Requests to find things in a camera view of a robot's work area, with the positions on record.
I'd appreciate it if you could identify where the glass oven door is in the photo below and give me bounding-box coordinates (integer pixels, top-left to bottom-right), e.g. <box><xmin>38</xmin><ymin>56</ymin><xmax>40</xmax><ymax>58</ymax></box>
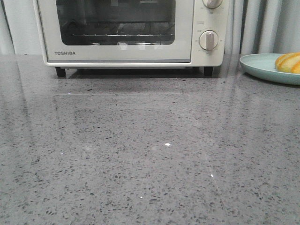
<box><xmin>35</xmin><ymin>0</ymin><xmax>194</xmax><ymax>63</ymax></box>

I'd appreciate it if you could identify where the golden bread roll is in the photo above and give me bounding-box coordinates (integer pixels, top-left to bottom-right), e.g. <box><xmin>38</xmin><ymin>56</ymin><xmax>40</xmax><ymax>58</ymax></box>
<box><xmin>275</xmin><ymin>52</ymin><xmax>300</xmax><ymax>74</ymax></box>

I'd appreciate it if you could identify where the lower cream oven knob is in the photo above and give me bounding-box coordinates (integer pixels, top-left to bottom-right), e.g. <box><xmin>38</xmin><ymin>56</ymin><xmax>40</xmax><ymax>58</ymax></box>
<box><xmin>199</xmin><ymin>30</ymin><xmax>218</xmax><ymax>51</ymax></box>

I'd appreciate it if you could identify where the cream oven knob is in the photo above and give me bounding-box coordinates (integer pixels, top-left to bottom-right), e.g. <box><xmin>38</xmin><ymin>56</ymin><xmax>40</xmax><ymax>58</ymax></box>
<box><xmin>199</xmin><ymin>30</ymin><xmax>218</xmax><ymax>51</ymax></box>
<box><xmin>202</xmin><ymin>0</ymin><xmax>222</xmax><ymax>9</ymax></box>

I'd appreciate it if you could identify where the cream Toshiba toaster oven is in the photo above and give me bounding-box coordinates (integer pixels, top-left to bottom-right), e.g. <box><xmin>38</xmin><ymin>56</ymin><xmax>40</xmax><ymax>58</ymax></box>
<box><xmin>33</xmin><ymin>0</ymin><xmax>229</xmax><ymax>77</ymax></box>

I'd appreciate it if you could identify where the upper cream oven knob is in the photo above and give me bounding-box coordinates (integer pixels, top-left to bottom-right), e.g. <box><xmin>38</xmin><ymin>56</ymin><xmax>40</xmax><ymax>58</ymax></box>
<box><xmin>202</xmin><ymin>0</ymin><xmax>222</xmax><ymax>9</ymax></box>

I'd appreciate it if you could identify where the teal round plate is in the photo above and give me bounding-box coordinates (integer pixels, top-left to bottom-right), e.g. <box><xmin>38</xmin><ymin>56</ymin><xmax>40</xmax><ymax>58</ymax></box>
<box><xmin>240</xmin><ymin>53</ymin><xmax>300</xmax><ymax>85</ymax></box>

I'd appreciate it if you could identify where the metal wire oven rack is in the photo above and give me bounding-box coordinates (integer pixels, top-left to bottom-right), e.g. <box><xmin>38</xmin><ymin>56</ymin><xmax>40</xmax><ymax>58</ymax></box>
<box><xmin>60</xmin><ymin>20</ymin><xmax>175</xmax><ymax>45</ymax></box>

